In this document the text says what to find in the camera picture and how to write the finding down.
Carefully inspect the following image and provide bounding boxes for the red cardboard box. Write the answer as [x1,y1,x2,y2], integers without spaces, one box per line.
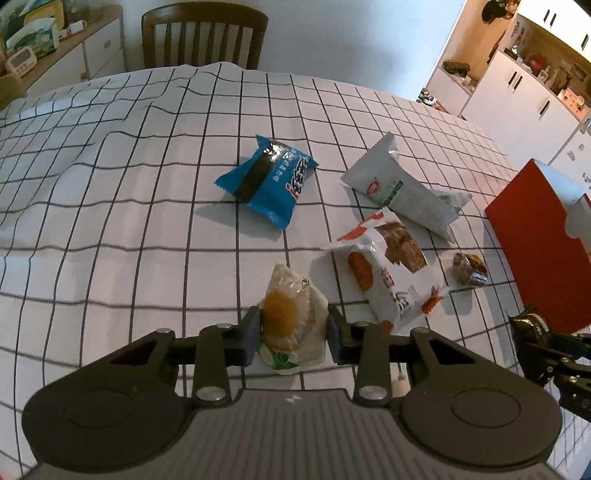
[485,158,591,334]

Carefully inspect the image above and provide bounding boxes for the small white table clock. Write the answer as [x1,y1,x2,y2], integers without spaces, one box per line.
[4,47,34,75]

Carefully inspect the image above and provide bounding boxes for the white checked tablecloth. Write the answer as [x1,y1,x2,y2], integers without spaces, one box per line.
[0,62,591,480]

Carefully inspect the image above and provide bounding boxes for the dark wooden chair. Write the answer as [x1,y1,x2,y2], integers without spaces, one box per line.
[141,2,269,71]

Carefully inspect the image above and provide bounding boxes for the small brown wrapped candy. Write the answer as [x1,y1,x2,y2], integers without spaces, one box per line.
[451,251,489,288]

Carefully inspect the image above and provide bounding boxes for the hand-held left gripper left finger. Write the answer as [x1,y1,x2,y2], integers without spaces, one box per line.
[108,305,262,407]

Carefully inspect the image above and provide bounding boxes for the white orange snack packet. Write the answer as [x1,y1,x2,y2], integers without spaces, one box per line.
[323,208,451,335]

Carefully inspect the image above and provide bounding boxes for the black hanging bag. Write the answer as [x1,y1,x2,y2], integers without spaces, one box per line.
[482,0,513,21]

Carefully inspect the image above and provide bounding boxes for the white wall cabinet unit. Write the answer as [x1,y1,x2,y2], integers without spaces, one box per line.
[418,0,591,167]

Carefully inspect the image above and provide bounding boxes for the wooden white sideboard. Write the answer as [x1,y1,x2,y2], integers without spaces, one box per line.
[0,4,126,109]

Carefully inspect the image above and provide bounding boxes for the blue snack packet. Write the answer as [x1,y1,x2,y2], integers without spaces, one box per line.
[213,135,320,230]

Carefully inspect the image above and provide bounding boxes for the green white tissue box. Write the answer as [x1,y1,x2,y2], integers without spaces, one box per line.
[6,18,61,58]

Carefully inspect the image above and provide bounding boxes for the yellow box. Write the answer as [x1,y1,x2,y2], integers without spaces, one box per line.
[23,0,64,24]

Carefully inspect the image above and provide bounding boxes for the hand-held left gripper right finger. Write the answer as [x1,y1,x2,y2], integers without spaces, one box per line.
[326,305,481,407]

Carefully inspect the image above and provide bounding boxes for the clear round cake packet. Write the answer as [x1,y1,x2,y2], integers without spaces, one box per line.
[256,263,329,376]

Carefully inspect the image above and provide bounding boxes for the white green-label snack packet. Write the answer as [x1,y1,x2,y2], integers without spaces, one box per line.
[341,131,472,244]

